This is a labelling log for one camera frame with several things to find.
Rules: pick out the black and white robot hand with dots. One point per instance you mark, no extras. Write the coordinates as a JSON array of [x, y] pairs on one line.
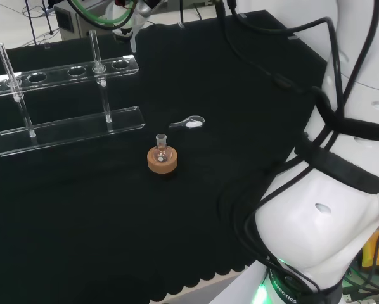
[[124, 19]]

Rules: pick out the clear acrylic funnel stand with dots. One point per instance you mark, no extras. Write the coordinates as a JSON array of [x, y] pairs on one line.
[[72, 128]]

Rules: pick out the glass weighing funnel with powder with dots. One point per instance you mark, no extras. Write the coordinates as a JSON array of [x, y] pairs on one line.
[[192, 123]]

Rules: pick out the small glass round-bottom flask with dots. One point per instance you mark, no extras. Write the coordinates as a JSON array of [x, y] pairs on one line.
[[160, 152]]

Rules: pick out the grey equipment box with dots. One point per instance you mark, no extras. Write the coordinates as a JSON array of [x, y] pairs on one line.
[[78, 27]]

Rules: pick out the black tripod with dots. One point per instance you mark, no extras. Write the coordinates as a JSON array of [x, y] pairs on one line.
[[51, 19]]

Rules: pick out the black bench cloth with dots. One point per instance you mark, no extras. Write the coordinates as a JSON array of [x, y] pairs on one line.
[[113, 221]]

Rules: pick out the yellow stop button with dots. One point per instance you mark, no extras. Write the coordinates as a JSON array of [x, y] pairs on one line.
[[375, 250]]

